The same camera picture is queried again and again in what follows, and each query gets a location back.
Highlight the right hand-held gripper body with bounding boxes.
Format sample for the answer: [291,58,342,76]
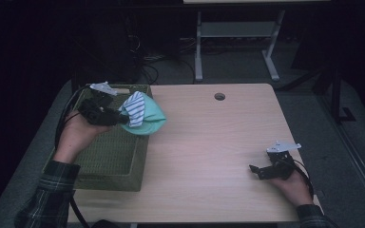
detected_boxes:
[265,140,302,181]

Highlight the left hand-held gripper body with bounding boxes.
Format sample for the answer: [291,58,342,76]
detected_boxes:
[77,81,122,126]

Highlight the mint green cloth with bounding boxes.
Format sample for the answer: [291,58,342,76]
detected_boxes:
[117,90,168,137]

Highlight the green woven basket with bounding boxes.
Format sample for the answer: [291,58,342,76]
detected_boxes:
[42,83,155,193]

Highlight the person's right hand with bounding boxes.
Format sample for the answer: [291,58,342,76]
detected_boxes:
[268,169,316,207]

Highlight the person's left hand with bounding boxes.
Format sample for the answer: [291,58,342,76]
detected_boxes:
[52,108,116,164]

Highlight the black stand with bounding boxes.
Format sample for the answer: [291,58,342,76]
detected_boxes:
[313,61,357,125]

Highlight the grey metal stand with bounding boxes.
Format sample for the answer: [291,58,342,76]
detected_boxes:
[193,9,287,83]

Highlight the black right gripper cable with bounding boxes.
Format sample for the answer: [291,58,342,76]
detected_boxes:
[285,157,316,201]

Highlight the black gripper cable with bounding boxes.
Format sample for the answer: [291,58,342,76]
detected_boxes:
[285,157,316,201]
[53,85,122,228]

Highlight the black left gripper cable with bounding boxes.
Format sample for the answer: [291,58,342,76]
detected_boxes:
[53,85,122,228]

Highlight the bundle of floor cables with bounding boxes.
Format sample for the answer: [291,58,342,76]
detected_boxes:
[125,31,198,86]

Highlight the metal floor rail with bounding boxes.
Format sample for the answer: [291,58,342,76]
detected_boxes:
[316,93,365,220]

